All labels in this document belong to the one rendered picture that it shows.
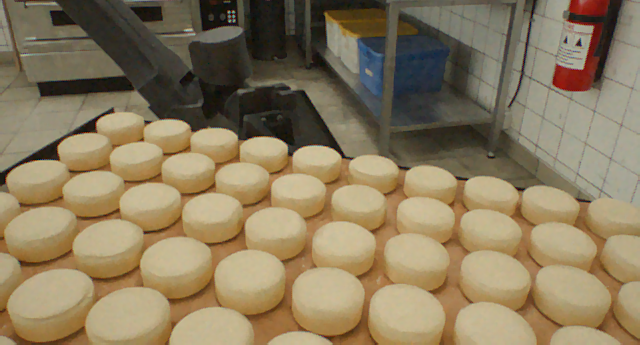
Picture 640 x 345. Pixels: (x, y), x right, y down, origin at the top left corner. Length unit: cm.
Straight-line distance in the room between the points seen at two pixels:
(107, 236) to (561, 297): 33
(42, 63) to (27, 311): 362
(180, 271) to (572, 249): 30
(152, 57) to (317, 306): 45
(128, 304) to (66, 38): 355
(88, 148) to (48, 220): 12
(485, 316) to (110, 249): 27
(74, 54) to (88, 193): 343
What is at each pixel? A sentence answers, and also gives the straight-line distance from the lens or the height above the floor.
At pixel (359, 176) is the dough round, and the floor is 99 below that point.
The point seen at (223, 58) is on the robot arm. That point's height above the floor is 106.
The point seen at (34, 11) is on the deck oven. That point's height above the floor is 60.
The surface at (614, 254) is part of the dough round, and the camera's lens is 47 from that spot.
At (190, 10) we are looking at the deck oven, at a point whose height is 56.
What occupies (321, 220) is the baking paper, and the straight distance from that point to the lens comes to 45.
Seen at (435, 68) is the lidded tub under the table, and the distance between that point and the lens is 300.
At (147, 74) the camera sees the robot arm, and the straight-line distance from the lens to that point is 70.
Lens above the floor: 123
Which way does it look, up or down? 28 degrees down
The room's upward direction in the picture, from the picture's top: straight up
